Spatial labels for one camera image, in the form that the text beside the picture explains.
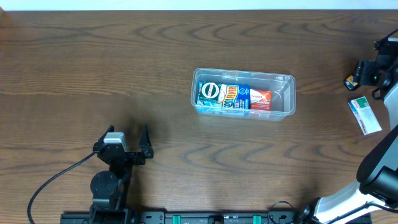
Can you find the white and green medicine box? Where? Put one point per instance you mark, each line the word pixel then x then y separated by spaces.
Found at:
pixel 364 115

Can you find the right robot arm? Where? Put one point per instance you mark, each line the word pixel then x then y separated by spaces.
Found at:
pixel 375 187

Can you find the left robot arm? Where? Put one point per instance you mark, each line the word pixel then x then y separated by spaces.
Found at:
pixel 110 187

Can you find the red panadol box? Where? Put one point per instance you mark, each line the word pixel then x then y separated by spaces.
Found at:
pixel 260 99

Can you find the dark bottle yellow label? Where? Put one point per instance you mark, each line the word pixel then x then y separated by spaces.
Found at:
pixel 350 84

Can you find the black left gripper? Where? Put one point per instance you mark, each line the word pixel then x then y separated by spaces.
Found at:
pixel 131 155

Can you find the green round-logo box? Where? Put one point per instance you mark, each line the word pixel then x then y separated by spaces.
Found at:
pixel 209 92

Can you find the blue cool fever box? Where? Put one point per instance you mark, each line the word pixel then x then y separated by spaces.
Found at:
pixel 232 97

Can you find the clear plastic container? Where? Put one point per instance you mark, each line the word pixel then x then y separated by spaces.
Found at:
pixel 282 86

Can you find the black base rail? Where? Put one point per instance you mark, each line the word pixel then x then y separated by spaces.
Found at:
pixel 202 217

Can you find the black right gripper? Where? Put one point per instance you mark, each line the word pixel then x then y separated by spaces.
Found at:
pixel 365 73

